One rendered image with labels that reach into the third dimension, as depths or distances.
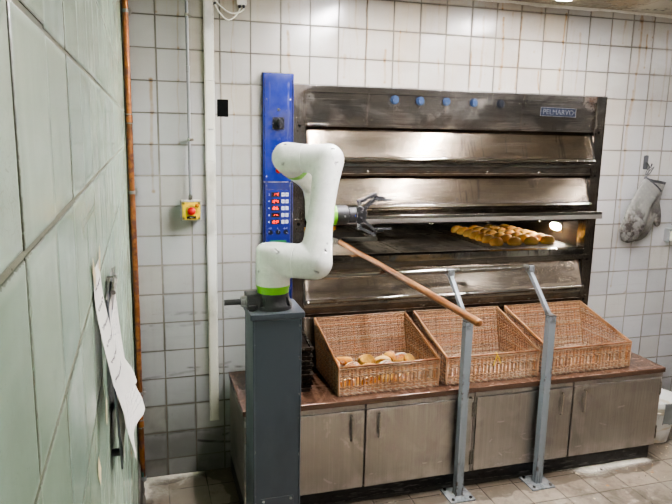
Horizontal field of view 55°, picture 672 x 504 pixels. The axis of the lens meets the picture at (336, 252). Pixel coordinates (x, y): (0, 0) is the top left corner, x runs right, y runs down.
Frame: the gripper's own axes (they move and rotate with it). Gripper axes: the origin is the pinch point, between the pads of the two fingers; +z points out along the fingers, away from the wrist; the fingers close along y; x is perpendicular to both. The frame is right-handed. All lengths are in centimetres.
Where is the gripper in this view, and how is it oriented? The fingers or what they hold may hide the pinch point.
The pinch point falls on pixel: (388, 214)
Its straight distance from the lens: 301.6
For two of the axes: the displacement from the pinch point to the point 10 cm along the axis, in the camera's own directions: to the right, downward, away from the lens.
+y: -0.2, 9.8, 1.8
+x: 2.9, 1.8, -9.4
